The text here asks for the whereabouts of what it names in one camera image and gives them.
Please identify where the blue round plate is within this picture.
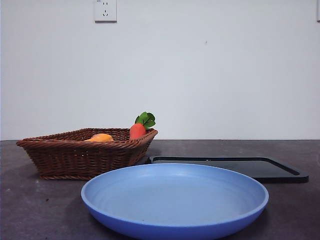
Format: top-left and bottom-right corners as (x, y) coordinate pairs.
(80, 163), (270, 240)

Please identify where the brown wicker basket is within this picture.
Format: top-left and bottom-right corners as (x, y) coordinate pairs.
(16, 127), (159, 181)

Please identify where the orange carrot with green leaves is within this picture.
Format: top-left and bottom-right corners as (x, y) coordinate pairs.
(129, 111), (157, 140)

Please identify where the black rectangular tray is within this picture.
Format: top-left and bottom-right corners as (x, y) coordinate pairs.
(146, 156), (309, 184)

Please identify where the white wall socket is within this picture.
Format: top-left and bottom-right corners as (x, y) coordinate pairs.
(94, 0), (118, 24)

